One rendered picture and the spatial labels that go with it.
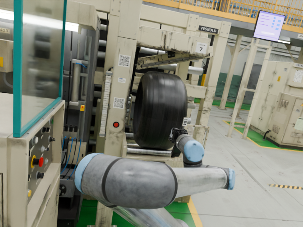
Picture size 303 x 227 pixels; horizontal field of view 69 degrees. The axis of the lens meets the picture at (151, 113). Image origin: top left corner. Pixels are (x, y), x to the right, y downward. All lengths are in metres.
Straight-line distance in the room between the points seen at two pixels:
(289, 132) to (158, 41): 4.74
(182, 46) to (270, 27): 3.95
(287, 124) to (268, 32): 2.13
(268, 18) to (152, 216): 5.20
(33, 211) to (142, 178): 0.63
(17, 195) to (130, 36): 1.09
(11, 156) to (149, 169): 0.44
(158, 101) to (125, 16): 0.57
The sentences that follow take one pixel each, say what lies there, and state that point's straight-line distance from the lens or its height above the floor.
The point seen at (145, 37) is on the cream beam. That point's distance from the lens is 1.78.
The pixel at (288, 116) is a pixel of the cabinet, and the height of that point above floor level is 0.77.
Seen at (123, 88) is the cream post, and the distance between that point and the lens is 1.52.
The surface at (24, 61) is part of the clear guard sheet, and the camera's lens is 0.75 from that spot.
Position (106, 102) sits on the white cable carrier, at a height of 1.21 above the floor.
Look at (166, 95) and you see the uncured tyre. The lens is 1.41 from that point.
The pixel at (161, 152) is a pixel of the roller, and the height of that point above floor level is 0.91.
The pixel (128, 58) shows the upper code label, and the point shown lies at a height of 1.53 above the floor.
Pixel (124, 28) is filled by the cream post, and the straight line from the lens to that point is 1.51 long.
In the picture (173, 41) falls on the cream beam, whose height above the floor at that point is 1.71.
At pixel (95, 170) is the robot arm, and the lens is 0.58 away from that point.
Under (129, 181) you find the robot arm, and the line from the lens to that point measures 0.52.
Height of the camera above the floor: 1.56
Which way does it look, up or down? 14 degrees down
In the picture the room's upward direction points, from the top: 10 degrees clockwise
